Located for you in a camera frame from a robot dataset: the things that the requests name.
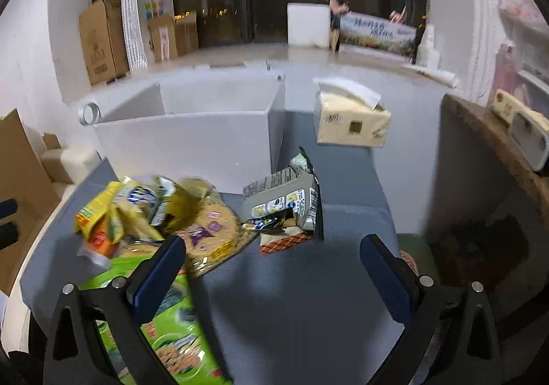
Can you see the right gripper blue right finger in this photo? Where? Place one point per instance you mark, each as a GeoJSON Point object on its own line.
{"type": "Point", "coordinates": [395, 282]}

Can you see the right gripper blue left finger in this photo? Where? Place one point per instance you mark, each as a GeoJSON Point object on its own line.
{"type": "Point", "coordinates": [149, 283]}

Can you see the green snack bag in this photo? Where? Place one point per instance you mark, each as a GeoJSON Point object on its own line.
{"type": "Point", "coordinates": [174, 333]}

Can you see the yellow snack bag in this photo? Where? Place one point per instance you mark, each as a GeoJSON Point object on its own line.
{"type": "Point", "coordinates": [132, 217]}

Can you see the round cookie pack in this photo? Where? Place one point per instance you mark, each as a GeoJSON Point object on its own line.
{"type": "Point", "coordinates": [215, 233]}

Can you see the grey silver snack bag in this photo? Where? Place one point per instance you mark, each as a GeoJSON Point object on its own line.
{"type": "Point", "coordinates": [295, 188]}

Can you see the orange checkered small packet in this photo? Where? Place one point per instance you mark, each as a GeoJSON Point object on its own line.
{"type": "Point", "coordinates": [284, 239]}

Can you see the wooden side shelf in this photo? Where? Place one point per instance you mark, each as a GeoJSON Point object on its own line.
{"type": "Point", "coordinates": [491, 130]}

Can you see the brown cardboard box near floor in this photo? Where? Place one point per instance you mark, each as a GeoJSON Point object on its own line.
{"type": "Point", "coordinates": [23, 179]}

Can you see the white storage box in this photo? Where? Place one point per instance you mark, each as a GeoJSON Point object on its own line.
{"type": "Point", "coordinates": [226, 128]}

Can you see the clear tape roll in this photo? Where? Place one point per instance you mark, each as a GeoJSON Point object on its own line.
{"type": "Point", "coordinates": [89, 114]}

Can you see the beige tissue pack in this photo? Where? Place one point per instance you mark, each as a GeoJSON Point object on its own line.
{"type": "Point", "coordinates": [348, 113]}

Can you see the white grey device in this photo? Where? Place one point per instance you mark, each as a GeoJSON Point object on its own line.
{"type": "Point", "coordinates": [530, 138]}

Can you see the green yellow tissue packet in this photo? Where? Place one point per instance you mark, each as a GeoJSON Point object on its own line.
{"type": "Point", "coordinates": [504, 105]}

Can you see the white rolled paper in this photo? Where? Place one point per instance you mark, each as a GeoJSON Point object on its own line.
{"type": "Point", "coordinates": [442, 77]}

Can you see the small open cardboard box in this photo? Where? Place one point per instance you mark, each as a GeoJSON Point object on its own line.
{"type": "Point", "coordinates": [173, 37]}

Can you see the large brown cardboard box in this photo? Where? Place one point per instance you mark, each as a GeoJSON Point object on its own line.
{"type": "Point", "coordinates": [102, 41]}

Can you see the printed landscape carton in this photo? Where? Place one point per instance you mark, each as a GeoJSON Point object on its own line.
{"type": "Point", "coordinates": [365, 33]}

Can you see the white polka dot paper bag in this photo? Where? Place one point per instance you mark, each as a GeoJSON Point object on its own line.
{"type": "Point", "coordinates": [136, 15]}

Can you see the white foam box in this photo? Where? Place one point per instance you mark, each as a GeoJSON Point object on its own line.
{"type": "Point", "coordinates": [308, 25]}

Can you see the pink wall rack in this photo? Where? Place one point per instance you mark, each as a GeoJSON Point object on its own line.
{"type": "Point", "coordinates": [521, 66]}

